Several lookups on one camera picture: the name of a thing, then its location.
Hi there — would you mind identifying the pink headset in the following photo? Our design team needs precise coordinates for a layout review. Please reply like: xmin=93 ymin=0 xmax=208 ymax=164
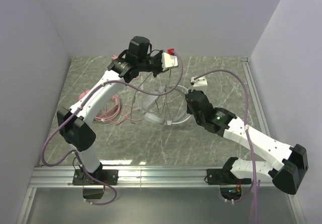
xmin=77 ymin=54 xmax=149 ymax=125

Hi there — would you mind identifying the white headset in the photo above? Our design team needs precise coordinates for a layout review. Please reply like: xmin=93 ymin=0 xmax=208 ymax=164
xmin=139 ymin=85 xmax=190 ymax=126

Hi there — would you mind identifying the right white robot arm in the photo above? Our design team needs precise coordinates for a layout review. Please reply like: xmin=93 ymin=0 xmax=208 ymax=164
xmin=185 ymin=90 xmax=308 ymax=195

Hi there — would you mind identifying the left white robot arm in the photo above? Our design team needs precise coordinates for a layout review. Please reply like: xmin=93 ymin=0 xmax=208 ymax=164
xmin=57 ymin=36 xmax=166 ymax=179

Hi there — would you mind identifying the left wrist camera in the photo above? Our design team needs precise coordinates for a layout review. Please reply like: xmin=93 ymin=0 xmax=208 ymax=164
xmin=162 ymin=48 xmax=179 ymax=70

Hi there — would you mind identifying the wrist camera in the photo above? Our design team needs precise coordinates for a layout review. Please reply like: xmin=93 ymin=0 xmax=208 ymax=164
xmin=190 ymin=77 xmax=208 ymax=94
xmin=162 ymin=48 xmax=179 ymax=70

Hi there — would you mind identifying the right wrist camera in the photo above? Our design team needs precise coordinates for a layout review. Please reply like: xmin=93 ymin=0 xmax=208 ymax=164
xmin=190 ymin=77 xmax=208 ymax=94

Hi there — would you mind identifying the right side aluminium rail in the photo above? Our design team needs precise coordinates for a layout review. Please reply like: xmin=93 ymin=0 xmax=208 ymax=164
xmin=241 ymin=57 xmax=271 ymax=137

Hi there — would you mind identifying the aluminium rail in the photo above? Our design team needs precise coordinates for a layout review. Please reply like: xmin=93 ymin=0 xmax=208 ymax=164
xmin=241 ymin=57 xmax=271 ymax=137
xmin=29 ymin=165 xmax=295 ymax=189

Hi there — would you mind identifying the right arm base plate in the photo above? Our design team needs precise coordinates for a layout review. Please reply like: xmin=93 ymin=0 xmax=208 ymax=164
xmin=204 ymin=169 xmax=252 ymax=185

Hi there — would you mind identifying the front aluminium rail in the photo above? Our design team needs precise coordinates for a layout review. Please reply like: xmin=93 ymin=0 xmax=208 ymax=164
xmin=29 ymin=165 xmax=295 ymax=189

